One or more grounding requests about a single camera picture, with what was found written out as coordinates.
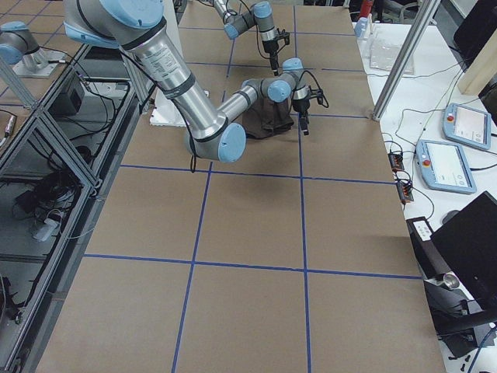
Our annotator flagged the dark brown t-shirt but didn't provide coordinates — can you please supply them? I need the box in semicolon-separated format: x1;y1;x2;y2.
242;98;294;140

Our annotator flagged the black monitor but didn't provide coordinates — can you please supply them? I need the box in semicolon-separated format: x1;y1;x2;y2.
431;191;496;309

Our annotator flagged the clear plastic tray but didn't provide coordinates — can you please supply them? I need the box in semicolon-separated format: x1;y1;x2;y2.
360;29;407;77

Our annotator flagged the near teach pendant tablet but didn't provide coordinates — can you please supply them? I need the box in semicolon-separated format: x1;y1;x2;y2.
415;140;477;194

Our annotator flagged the teach pendant tablet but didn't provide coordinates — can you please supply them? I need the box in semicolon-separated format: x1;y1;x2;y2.
442;103;492;151
415;140;477;194

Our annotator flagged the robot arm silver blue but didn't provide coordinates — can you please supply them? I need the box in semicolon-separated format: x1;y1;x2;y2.
208;0;290;76
64;1;328;162

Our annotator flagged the aluminium frame column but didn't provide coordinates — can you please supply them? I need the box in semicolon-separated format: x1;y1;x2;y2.
372;0;441;121

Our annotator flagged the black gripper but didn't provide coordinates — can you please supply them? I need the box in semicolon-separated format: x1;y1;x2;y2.
260;30;290;76
291;88;322;136

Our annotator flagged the far teach pendant tablet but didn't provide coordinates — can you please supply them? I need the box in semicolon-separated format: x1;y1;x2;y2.
442;103;492;151

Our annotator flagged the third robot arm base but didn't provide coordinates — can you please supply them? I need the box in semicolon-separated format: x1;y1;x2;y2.
1;21;65;78

